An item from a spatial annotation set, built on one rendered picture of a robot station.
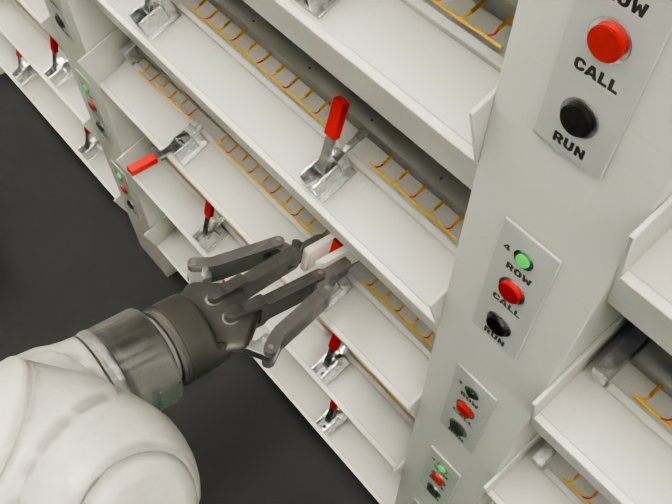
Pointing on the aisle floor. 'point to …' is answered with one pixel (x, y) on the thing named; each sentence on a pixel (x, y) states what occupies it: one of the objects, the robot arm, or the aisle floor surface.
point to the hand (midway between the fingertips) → (336, 251)
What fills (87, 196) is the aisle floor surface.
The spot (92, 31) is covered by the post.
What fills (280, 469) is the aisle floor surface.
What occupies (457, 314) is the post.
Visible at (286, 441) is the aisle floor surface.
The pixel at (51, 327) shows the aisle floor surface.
